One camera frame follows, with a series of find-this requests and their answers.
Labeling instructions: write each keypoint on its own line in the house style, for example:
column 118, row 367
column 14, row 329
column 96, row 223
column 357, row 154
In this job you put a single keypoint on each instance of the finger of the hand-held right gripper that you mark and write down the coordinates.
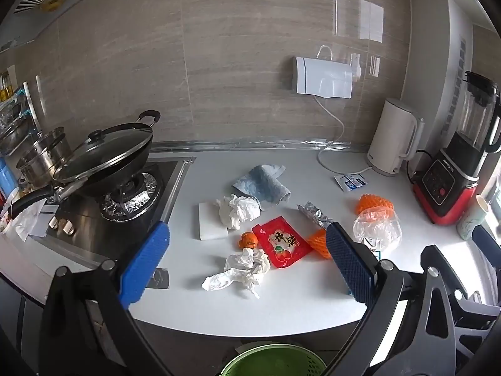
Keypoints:
column 475, row 313
column 487, row 244

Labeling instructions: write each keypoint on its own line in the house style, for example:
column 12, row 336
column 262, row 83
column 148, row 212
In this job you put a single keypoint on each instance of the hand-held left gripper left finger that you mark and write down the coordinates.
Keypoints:
column 148, row 258

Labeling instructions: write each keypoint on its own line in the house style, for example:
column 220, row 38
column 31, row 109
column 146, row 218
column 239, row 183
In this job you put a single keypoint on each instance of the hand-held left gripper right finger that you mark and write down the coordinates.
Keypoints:
column 346, row 258

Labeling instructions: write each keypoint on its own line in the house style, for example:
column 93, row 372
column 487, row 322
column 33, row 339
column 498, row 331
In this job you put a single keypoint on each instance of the small white carton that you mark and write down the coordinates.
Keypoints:
column 372, row 248

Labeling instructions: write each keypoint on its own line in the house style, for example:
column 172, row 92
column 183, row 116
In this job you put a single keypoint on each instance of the orange foam net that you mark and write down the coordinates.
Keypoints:
column 319, row 246
column 373, row 202

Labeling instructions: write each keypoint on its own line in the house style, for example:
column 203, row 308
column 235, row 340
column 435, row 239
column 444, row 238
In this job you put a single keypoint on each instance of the clear plastic bag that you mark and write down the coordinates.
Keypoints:
column 375, row 227

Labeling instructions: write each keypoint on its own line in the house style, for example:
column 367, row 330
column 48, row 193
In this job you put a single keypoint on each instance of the foil wrapper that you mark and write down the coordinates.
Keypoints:
column 313, row 213

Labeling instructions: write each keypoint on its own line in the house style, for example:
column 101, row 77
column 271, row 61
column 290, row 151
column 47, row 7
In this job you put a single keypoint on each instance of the red snack packet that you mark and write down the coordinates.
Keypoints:
column 282, row 243

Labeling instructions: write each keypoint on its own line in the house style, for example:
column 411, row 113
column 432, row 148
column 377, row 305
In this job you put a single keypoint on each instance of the white sponge block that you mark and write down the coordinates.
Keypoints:
column 209, row 225

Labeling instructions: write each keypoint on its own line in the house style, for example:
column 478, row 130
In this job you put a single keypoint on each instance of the white tissue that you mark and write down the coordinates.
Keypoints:
column 242, row 272
column 237, row 211

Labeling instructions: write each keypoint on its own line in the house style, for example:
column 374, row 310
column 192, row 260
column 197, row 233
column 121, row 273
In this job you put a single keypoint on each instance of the small orange mandarin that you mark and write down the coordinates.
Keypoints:
column 248, row 241

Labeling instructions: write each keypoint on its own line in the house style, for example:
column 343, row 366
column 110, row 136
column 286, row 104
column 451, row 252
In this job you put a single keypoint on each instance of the blue dish cloth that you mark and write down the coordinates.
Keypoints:
column 262, row 184

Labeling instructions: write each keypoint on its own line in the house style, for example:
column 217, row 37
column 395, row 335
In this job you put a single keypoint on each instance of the green plastic basket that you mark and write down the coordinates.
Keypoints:
column 270, row 360

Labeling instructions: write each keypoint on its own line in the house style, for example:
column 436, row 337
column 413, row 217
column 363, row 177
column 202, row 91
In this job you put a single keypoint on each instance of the white paper cup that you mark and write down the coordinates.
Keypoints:
column 471, row 219

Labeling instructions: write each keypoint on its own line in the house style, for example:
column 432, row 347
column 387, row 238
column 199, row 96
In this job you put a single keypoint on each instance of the gas stove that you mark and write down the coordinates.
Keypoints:
column 90, row 227

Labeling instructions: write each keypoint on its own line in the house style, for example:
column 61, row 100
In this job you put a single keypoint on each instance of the black and red blender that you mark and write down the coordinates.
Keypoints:
column 450, row 180

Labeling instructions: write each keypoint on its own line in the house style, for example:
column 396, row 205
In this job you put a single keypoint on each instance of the blue and white sachet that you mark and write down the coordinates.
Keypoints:
column 351, row 182

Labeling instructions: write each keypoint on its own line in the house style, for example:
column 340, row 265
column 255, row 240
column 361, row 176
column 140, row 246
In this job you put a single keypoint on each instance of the metal stove knob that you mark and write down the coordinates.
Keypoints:
column 68, row 227
column 54, row 224

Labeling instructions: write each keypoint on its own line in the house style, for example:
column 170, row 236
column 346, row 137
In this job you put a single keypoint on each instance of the black wok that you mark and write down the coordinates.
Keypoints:
column 117, row 176

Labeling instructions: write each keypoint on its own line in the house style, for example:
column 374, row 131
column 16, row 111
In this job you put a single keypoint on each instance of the glass wok lid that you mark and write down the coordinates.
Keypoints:
column 101, row 152

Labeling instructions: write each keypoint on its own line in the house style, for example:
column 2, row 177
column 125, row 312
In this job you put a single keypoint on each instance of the white electric kettle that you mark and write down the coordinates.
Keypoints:
column 389, row 137

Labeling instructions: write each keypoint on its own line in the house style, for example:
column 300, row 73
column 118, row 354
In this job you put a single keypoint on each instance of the stainless steel pot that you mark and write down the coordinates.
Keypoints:
column 43, row 156

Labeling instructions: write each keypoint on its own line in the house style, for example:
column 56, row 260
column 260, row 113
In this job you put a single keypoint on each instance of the metal kitchen rack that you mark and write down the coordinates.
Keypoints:
column 11, row 113

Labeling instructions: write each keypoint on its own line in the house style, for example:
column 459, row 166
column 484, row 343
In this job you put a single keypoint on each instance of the white wall socket box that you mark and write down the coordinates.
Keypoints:
column 323, row 76

